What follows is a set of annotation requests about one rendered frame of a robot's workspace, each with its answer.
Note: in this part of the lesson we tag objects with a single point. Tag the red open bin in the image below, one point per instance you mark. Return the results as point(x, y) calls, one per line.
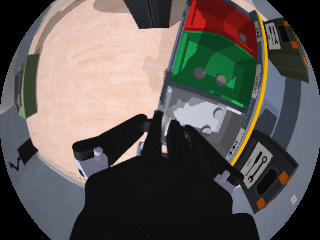
point(223, 19)

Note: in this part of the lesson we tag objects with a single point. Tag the green open bin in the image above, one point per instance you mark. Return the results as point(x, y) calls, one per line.
point(217, 55)

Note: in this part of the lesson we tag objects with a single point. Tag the yellow flat bar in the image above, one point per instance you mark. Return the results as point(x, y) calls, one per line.
point(260, 96)

